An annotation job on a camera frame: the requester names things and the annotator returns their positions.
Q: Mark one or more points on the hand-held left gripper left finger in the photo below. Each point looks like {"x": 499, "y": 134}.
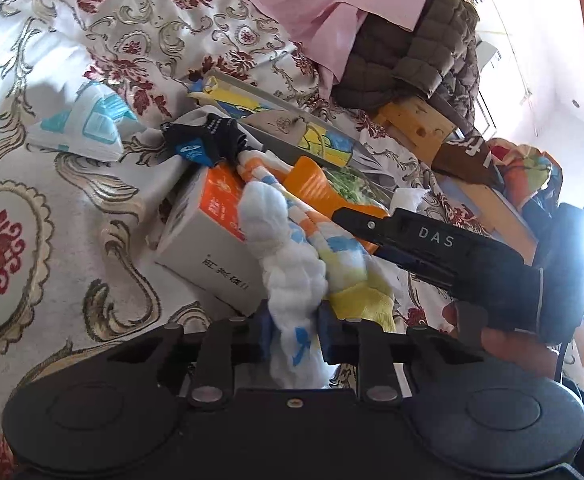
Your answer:
{"x": 259, "y": 334}

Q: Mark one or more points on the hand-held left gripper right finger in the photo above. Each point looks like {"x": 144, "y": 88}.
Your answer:
{"x": 329, "y": 337}

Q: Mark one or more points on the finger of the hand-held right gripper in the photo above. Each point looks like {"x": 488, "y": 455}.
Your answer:
{"x": 366, "y": 225}

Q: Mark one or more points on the colourful striped sock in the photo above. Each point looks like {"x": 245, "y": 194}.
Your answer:
{"x": 342, "y": 260}

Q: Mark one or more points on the white blue-dotted towel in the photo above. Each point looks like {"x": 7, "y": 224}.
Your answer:
{"x": 292, "y": 280}

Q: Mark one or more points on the orange packet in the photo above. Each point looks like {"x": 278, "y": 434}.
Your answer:
{"x": 317, "y": 185}

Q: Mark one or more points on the grey printed cardboard tray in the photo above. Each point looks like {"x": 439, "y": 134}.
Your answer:
{"x": 292, "y": 150}

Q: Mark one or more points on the black glove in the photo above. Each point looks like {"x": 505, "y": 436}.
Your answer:
{"x": 202, "y": 140}

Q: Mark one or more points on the white and blue tissue packet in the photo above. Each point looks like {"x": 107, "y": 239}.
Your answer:
{"x": 82, "y": 125}

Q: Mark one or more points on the person's right hand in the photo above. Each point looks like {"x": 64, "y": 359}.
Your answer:
{"x": 516, "y": 347}

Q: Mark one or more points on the green leafy bag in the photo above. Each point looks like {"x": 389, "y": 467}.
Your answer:
{"x": 356, "y": 185}

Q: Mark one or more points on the white crumpled cloth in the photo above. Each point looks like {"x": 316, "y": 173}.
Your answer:
{"x": 406, "y": 200}

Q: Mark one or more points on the orange and white box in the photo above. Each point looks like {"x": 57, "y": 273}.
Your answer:
{"x": 207, "y": 250}

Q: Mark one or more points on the colourful bag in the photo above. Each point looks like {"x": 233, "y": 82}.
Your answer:
{"x": 526, "y": 170}

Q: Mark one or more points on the brown cloth with white print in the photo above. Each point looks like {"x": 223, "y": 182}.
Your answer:
{"x": 466, "y": 157}

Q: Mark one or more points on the brown quilted jacket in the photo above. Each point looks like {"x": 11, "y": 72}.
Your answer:
{"x": 406, "y": 50}

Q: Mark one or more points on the white air conditioner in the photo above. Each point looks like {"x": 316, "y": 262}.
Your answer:
{"x": 486, "y": 52}

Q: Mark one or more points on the floral bedspread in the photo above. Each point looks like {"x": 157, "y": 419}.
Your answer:
{"x": 47, "y": 260}

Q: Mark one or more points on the wooden bed frame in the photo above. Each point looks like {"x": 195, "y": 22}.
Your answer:
{"x": 501, "y": 215}

